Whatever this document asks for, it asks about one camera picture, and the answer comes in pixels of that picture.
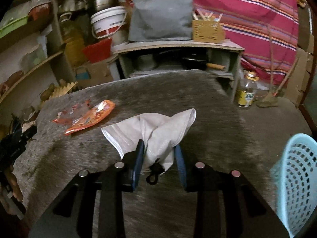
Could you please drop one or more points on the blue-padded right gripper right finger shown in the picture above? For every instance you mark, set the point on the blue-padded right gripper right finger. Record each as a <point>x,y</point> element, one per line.
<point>181,166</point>

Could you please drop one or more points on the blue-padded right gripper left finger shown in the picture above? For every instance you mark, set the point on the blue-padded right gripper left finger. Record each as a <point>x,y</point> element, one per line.
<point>139,155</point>

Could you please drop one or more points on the grey white cloth pouch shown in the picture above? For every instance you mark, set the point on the grey white cloth pouch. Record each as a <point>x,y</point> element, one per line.
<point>160,133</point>

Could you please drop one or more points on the orange snack wrapper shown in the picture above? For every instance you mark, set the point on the orange snack wrapper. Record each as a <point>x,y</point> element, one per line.
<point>93,116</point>

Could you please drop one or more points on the clear red printed wrapper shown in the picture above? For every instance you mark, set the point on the clear red printed wrapper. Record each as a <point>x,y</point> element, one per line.
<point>70,115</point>

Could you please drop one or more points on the light blue plastic trash basket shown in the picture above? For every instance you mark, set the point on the light blue plastic trash basket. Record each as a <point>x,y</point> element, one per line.
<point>295,178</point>

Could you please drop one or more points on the grey felt table mat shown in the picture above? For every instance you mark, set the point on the grey felt table mat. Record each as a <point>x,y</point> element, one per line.
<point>219,136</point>

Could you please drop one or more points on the oil bottle with yellow label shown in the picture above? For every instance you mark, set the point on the oil bottle with yellow label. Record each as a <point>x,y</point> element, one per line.
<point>247,89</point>

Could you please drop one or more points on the cardboard box with blue print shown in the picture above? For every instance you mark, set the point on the cardboard box with blue print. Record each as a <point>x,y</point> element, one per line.
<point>92,74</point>

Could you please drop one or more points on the yellow egg carton tray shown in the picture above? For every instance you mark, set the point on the yellow egg carton tray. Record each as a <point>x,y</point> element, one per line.
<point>61,91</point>

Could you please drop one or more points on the low wooden cabinet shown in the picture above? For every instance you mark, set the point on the low wooden cabinet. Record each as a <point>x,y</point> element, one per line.
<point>221,60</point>

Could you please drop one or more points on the red plastic basket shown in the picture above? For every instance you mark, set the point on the red plastic basket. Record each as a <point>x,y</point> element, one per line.
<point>98,51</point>

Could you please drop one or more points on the woven yellow chopstick holder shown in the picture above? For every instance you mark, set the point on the woven yellow chopstick holder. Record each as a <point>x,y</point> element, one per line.
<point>207,31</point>

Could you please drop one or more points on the white red plastic bucket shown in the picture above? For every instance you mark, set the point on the white red plastic bucket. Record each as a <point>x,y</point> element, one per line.
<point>107,22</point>

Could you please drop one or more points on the grey fabric appliance cover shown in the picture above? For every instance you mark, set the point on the grey fabric appliance cover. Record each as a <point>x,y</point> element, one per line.
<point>161,20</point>

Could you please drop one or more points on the large yellow oil jug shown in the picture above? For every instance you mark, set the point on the large yellow oil jug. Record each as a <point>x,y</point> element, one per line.
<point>73,40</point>

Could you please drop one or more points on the red striped cloth curtain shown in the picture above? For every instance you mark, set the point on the red striped cloth curtain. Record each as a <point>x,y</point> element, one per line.
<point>267,29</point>

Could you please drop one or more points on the green plastic basin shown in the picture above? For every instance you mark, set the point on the green plastic basin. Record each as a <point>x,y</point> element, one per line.
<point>13,25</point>

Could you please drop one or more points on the wooden wall shelf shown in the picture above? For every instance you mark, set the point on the wooden wall shelf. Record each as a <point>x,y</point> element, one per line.
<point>25,88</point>

